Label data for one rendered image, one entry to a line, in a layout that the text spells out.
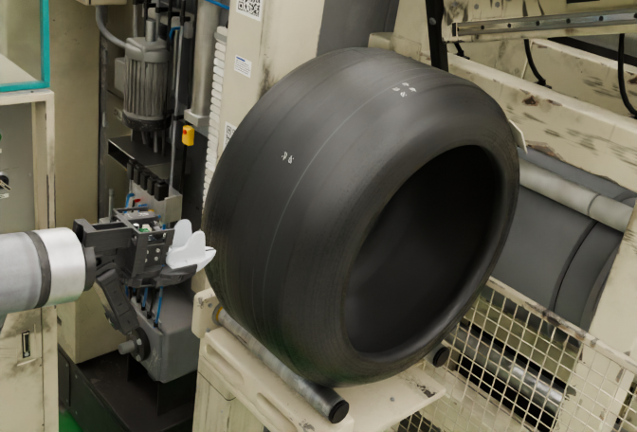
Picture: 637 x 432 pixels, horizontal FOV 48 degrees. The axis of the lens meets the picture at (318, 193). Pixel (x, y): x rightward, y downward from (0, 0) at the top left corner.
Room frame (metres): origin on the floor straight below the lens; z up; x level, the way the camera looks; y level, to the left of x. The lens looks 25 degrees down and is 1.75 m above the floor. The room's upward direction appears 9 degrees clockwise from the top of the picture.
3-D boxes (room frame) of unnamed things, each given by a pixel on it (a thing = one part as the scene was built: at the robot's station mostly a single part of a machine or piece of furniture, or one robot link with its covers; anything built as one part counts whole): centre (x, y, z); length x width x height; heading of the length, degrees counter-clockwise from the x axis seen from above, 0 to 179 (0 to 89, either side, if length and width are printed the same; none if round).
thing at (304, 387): (1.09, 0.03, 0.90); 0.35 x 0.05 x 0.05; 46
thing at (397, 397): (1.19, -0.07, 0.80); 0.37 x 0.36 x 0.02; 136
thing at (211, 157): (1.39, 0.21, 1.19); 0.05 x 0.04 x 0.48; 136
